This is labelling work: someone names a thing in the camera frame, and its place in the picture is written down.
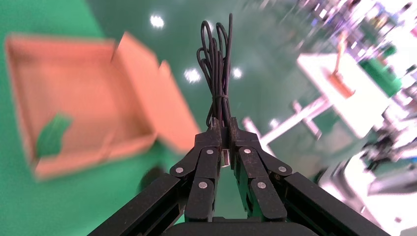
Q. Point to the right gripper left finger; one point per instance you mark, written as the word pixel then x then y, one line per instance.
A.
pixel 205 182

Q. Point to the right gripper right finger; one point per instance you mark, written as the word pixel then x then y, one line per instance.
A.
pixel 257 182

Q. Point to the small brown cardboard box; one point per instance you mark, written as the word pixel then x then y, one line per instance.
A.
pixel 340 85

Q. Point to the open brown cardboard box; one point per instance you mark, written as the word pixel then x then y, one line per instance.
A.
pixel 97 97

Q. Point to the white background table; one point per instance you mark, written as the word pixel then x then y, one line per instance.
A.
pixel 355 107

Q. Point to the green table cloth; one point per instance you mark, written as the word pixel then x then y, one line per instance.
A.
pixel 65 205

